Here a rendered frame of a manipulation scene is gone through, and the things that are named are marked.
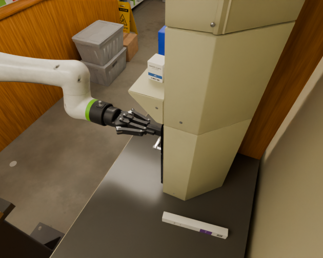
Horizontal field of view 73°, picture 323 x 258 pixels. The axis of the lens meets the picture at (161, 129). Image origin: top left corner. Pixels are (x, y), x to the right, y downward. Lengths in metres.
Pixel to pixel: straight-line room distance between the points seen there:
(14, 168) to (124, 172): 1.71
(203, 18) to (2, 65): 0.72
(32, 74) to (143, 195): 0.67
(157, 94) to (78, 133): 2.12
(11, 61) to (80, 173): 1.58
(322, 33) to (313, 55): 0.07
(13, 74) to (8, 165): 1.87
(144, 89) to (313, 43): 0.55
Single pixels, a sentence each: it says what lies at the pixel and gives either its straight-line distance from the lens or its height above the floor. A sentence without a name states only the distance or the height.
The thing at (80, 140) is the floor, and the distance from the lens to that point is 2.60.
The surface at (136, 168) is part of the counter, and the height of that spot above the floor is 0.94.
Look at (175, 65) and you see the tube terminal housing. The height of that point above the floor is 1.63.
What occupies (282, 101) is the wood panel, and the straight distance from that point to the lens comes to 0.99.
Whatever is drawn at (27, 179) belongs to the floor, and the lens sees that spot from 2.53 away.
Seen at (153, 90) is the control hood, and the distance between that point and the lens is 0.64.
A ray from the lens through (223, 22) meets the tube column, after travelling 0.47.
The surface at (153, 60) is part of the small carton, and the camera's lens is 0.66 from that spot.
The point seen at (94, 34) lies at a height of 0.65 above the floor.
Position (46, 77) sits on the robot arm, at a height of 1.45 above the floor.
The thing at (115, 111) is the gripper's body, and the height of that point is 1.35.
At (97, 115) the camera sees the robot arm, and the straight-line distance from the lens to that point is 0.84.
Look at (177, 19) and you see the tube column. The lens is 0.48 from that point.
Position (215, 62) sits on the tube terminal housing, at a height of 1.65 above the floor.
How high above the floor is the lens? 1.91
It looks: 49 degrees down
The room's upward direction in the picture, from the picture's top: straight up
